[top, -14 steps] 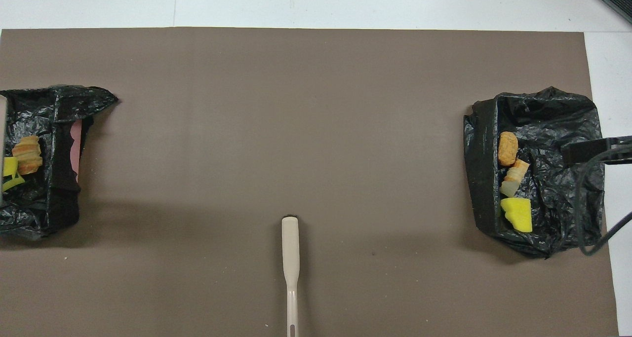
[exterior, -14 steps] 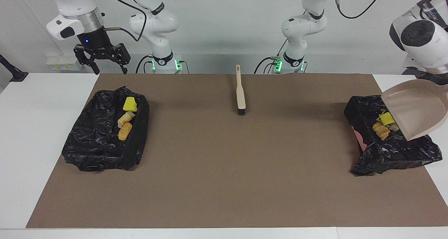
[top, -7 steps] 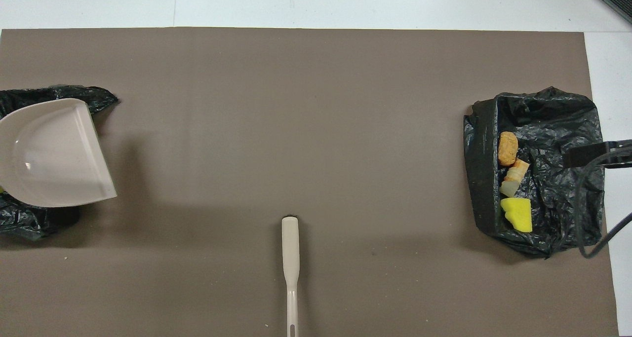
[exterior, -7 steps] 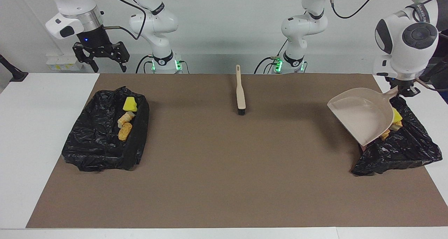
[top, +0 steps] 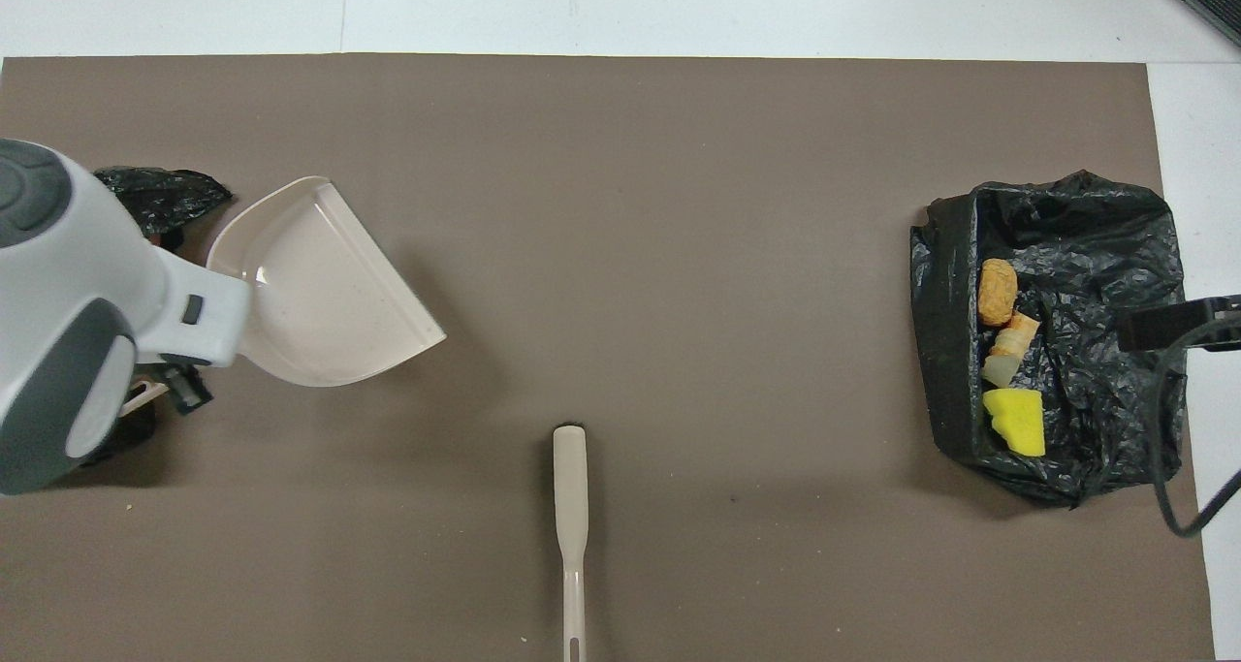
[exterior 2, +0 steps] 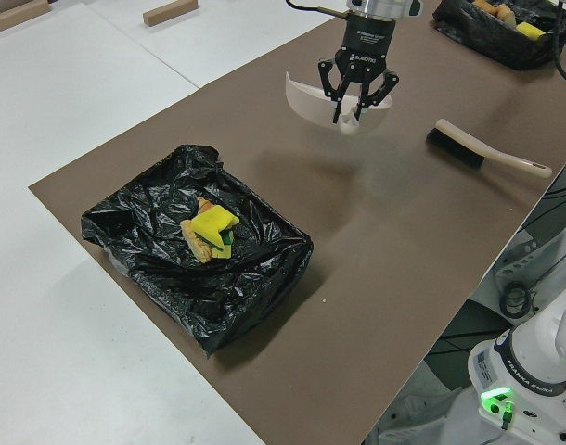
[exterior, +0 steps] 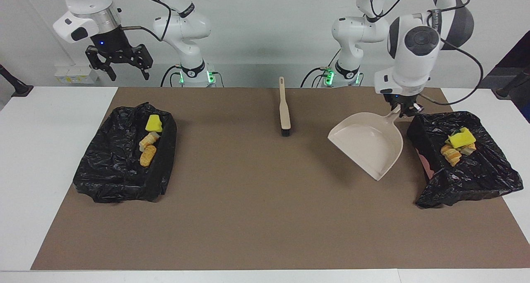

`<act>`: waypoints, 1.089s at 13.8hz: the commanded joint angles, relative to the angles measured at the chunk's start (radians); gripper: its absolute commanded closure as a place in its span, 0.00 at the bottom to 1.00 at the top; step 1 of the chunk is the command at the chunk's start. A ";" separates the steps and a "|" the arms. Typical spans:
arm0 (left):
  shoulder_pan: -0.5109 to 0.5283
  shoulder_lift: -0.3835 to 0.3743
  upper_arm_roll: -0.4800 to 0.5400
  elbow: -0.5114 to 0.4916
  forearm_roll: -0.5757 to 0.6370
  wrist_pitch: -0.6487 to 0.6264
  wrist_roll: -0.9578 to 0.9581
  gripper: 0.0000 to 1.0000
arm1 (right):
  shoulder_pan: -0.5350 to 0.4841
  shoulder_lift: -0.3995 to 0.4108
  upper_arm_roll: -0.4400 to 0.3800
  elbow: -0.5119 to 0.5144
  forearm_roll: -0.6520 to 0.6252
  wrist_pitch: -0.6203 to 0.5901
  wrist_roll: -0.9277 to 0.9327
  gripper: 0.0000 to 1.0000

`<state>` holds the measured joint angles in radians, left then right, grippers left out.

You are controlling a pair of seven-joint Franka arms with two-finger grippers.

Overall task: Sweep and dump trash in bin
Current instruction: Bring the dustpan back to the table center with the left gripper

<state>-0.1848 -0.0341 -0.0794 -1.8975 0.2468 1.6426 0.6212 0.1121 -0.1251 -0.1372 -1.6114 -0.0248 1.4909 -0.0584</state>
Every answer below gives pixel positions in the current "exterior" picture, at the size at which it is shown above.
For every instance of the black bag lined bin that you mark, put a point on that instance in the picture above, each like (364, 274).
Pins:
(107, 167)

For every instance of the beige plastic dustpan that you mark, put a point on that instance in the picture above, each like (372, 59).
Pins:
(364, 142)

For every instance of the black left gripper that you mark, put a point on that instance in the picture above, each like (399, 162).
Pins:
(403, 98)

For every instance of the orange striped bread roll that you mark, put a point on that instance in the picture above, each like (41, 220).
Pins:
(451, 154)

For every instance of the beige hand brush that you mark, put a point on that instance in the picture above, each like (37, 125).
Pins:
(285, 113)

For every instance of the brown table mat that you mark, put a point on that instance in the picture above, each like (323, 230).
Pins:
(265, 233)

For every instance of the brown bread nugget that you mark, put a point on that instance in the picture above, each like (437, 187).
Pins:
(148, 155)

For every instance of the striped croissant piece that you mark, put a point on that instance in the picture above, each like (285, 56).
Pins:
(149, 141)

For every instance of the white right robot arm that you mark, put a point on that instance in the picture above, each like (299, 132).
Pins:
(182, 26)

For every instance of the black bag bin, pink rim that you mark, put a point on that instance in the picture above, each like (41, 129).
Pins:
(484, 175)

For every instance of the black stand pole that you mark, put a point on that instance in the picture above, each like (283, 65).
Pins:
(507, 91)
(20, 90)

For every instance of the wavy yellow sponge piece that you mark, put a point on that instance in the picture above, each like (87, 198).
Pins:
(154, 123)

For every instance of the pale pastry piece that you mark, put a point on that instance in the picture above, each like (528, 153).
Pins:
(468, 149)

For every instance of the white tissue box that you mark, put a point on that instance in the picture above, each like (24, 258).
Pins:
(76, 75)

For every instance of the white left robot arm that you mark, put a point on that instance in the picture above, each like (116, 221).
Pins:
(414, 47)

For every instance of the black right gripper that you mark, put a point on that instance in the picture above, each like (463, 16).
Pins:
(114, 47)

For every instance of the square yellow sponge piece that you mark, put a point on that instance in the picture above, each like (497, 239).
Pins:
(462, 139)

